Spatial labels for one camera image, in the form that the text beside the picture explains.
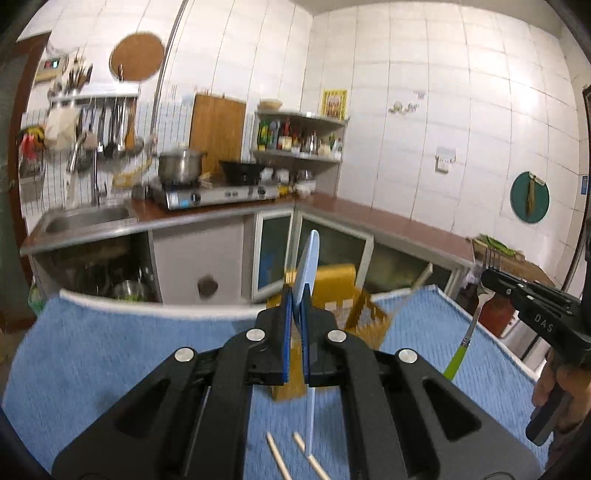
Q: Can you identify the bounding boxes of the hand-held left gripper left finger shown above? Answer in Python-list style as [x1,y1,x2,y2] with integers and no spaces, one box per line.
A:
[52,284,296,480]

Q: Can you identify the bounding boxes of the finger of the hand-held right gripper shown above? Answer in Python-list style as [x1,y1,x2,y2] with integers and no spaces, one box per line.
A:
[480,269,536,302]

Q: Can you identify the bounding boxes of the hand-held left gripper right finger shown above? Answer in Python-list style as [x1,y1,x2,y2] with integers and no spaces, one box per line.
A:
[301,300,544,480]

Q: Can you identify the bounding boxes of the yellow utensil holder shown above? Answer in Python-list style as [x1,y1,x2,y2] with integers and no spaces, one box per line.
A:
[267,264,394,403]

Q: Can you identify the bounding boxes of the light blue plastic spoon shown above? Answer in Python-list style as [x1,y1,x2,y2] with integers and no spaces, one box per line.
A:
[294,230,321,455]

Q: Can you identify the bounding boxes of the green-handled fork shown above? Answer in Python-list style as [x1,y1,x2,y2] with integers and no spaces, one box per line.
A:
[443,249,503,381]

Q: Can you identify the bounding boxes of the wooden chopstick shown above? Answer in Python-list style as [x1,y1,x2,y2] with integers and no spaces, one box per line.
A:
[266,432,293,480]
[293,432,331,480]

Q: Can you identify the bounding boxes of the row of hanging cooking utensils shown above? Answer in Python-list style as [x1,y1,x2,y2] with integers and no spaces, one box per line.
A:
[84,99,145,158]

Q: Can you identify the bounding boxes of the person's right hand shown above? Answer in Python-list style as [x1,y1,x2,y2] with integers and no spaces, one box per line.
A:
[532,358,591,435]

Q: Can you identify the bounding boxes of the green vegetables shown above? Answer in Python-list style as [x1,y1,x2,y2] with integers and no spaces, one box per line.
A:
[475,234,523,257]

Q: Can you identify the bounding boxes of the round green board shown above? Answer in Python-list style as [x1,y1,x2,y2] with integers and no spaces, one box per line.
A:
[510,171,550,226]

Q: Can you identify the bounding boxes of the kitchen counter cabinet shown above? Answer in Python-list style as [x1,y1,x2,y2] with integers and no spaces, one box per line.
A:
[21,191,476,306]

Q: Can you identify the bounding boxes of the steel gas stove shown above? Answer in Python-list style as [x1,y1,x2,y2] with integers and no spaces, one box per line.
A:
[152,182,281,211]

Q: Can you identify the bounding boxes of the steel pot under sink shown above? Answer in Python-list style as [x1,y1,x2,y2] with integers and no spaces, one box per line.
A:
[110,278,149,304]

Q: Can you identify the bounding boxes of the black wok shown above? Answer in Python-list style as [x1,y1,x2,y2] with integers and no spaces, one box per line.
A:
[218,159,262,186]

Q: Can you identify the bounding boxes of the steel corner shelf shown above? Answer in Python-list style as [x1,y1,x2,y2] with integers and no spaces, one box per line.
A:
[251,108,347,165]

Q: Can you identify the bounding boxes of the row of condiment bottles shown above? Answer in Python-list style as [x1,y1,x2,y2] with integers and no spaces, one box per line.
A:
[256,117,344,156]

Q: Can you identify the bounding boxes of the steel cooking pot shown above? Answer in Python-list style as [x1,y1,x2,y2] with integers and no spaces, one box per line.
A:
[157,148,208,184]

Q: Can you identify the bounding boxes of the blue towel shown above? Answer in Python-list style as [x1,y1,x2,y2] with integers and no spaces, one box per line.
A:
[2,284,550,480]

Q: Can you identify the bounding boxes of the wooden cutting board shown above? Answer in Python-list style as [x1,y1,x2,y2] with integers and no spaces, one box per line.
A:
[189,93,247,175]

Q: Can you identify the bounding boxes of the steel sink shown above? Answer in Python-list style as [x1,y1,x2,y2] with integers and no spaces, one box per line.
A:
[21,203,140,257]

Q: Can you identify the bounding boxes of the steel faucet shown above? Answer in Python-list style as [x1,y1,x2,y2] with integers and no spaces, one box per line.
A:
[66,131,105,206]

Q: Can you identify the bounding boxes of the steel water pipe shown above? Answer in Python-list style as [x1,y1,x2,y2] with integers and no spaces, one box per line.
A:
[149,0,190,140]

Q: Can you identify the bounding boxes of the white hanging cloth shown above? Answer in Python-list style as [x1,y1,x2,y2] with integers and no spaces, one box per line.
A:
[43,106,79,151]

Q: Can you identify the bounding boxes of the dark brown glass door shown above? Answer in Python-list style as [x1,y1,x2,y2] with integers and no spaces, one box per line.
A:
[0,44,52,319]

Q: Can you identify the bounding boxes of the steel cutlery cup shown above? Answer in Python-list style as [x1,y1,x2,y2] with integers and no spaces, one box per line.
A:
[66,50,93,91]

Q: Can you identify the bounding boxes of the decorative wall hooks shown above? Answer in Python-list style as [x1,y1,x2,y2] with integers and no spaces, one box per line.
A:
[387,89,426,116]

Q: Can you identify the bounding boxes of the yellow wall picture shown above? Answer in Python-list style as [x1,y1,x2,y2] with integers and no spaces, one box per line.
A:
[321,89,349,120]

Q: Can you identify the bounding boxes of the steel wall rack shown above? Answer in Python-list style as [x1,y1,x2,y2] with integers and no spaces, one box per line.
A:
[48,83,140,105]

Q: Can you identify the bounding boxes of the wire wall basket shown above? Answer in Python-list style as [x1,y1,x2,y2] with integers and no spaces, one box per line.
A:
[17,126,48,180]

